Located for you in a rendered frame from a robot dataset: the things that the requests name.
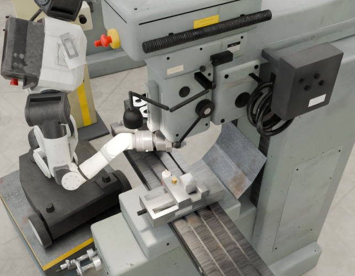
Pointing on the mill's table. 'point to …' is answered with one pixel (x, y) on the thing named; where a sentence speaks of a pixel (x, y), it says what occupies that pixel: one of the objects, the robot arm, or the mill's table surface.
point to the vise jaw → (176, 191)
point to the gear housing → (196, 56)
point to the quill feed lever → (203, 112)
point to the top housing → (170, 20)
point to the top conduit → (205, 31)
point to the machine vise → (166, 206)
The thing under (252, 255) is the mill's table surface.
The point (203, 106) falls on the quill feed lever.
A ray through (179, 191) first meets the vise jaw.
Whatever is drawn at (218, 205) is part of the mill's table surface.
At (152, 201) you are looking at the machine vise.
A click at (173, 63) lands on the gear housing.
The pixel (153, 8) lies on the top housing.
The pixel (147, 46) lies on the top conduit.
